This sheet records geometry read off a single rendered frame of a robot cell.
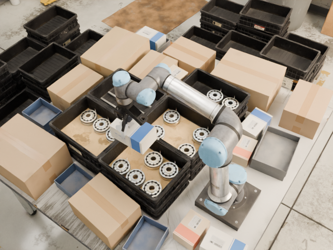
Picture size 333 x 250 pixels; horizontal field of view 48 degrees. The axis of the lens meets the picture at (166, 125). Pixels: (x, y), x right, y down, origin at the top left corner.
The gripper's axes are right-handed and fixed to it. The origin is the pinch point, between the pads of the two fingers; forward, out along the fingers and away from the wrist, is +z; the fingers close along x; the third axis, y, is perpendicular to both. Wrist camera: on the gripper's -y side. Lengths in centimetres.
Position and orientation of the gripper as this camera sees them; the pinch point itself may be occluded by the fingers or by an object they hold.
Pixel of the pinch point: (133, 129)
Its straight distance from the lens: 183.5
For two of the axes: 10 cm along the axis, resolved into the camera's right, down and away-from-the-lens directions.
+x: -5.8, 6.4, -5.0
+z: 0.4, 6.4, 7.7
